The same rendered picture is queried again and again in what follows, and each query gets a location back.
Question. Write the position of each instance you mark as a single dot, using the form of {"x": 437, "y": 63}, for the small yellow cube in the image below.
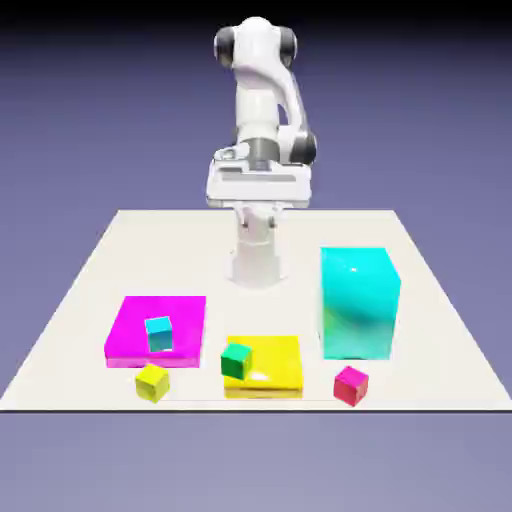
{"x": 152, "y": 383}

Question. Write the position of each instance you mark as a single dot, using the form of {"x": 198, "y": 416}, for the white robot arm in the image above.
{"x": 256, "y": 64}

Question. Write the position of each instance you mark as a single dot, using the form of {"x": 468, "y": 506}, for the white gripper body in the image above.
{"x": 260, "y": 188}

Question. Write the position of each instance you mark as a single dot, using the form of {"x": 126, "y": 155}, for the small green cube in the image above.
{"x": 236, "y": 361}

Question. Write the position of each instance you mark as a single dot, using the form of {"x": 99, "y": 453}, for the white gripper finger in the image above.
{"x": 272, "y": 218}
{"x": 244, "y": 218}

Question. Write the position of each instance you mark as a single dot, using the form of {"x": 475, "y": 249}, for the large cyan box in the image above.
{"x": 360, "y": 304}

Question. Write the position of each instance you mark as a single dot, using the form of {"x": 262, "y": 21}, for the small cyan cube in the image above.
{"x": 159, "y": 334}

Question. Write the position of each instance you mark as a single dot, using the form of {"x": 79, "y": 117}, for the large magenta box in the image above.
{"x": 132, "y": 332}

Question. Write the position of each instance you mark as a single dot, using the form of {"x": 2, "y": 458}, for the small red cube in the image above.
{"x": 350, "y": 386}

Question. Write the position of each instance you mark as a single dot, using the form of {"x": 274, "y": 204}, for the large yellow box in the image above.
{"x": 276, "y": 364}

